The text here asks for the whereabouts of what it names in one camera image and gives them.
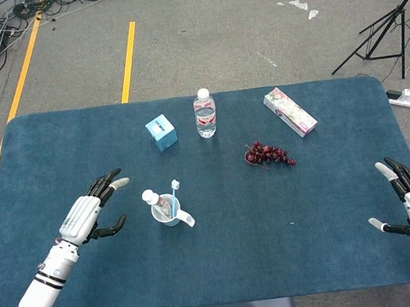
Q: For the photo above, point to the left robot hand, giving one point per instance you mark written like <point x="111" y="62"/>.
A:
<point x="80" y="216"/>

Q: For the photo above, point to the floral white toothpaste tube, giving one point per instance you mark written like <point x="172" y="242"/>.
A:
<point x="149" y="196"/>

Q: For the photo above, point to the floral long box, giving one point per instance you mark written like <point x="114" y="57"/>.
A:
<point x="292" y="112"/>

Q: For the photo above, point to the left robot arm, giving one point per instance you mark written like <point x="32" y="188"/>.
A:
<point x="41" y="296"/>

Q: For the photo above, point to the blue table mat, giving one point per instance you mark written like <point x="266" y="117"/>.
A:
<point x="234" y="230"/>

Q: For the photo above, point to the light blue toothbrush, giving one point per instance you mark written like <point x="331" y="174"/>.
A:
<point x="174" y="184"/>

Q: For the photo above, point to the clear water bottle red label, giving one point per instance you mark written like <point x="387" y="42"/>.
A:
<point x="206" y="120"/>

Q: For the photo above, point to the small light blue carton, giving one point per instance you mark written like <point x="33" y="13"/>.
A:
<point x="161" y="132"/>

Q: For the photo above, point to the bunch of red grapes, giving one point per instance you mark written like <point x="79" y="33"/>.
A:
<point x="267" y="155"/>

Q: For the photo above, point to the black tripod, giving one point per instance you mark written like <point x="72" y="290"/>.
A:
<point x="400" y="9"/>

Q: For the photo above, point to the white power strip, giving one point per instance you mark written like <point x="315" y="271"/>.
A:
<point x="403" y="100"/>

